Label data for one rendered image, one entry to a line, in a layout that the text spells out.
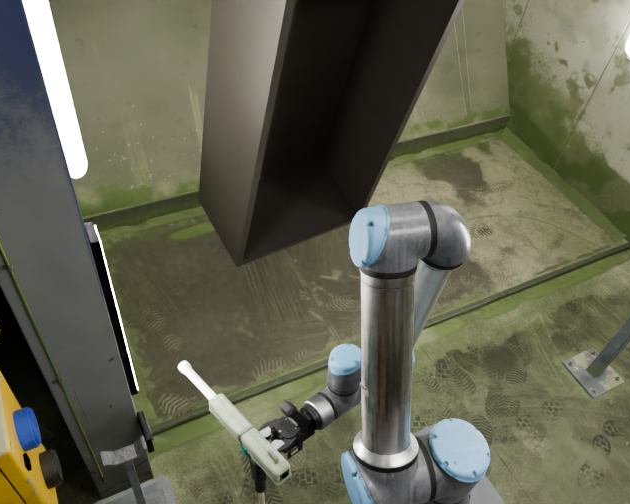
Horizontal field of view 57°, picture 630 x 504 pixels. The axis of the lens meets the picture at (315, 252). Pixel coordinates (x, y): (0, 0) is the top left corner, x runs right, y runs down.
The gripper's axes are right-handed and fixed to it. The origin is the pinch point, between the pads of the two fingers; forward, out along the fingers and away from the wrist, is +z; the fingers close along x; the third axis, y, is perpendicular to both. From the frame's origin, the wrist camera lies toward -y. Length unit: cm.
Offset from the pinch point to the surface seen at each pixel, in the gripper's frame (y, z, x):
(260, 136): -61, -40, 45
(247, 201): -33, -43, 59
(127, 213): 18, -42, 164
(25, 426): -71, 46, -25
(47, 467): -59, 45, -22
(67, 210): -71, 23, 20
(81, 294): -48, 23, 26
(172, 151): -7, -71, 164
